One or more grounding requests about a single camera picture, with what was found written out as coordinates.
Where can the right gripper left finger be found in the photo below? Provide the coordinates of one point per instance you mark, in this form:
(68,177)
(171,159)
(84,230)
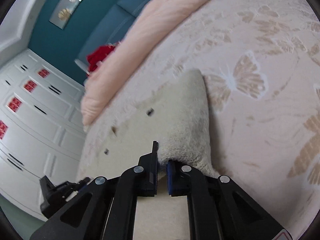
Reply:
(104,208)

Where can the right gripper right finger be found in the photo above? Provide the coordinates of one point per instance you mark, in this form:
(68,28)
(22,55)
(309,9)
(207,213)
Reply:
(218,208)

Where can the beige knit sweater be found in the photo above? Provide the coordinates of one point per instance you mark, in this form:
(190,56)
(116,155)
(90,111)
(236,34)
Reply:
(177,117)

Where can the white wardrobe with red stickers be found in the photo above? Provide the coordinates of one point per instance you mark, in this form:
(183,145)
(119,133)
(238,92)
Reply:
(41,129)

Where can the red garment on bed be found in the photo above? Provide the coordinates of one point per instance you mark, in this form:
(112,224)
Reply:
(98,56)

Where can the pink butterfly bed blanket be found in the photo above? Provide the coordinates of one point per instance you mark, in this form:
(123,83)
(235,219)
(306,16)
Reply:
(259,60)

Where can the teal upholstered headboard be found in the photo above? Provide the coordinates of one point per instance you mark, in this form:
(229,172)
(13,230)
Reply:
(111,29)

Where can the pink folded duvet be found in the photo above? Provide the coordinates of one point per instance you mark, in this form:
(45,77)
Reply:
(158,18)

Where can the silver framed wall art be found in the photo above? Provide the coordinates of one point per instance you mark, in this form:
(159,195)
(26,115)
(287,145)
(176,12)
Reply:
(63,12)

